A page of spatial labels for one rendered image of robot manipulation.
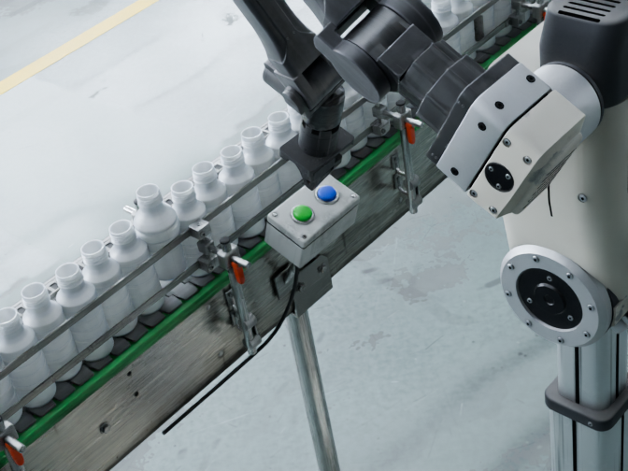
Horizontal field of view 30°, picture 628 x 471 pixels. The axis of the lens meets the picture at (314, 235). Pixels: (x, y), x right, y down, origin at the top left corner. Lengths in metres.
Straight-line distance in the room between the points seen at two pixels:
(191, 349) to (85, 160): 2.37
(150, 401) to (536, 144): 0.97
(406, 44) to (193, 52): 3.56
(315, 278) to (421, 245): 1.43
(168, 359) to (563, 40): 0.92
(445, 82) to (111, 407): 0.89
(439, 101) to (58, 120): 3.43
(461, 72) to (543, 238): 0.33
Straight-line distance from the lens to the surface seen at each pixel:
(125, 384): 1.88
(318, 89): 1.58
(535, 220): 1.46
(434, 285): 3.39
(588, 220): 1.41
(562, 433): 1.80
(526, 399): 3.05
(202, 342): 1.97
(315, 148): 1.70
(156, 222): 1.84
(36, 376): 1.78
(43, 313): 1.77
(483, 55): 2.42
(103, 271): 1.81
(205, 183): 1.91
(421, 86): 1.23
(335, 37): 1.27
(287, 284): 2.06
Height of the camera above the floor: 2.21
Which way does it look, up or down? 37 degrees down
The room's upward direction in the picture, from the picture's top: 11 degrees counter-clockwise
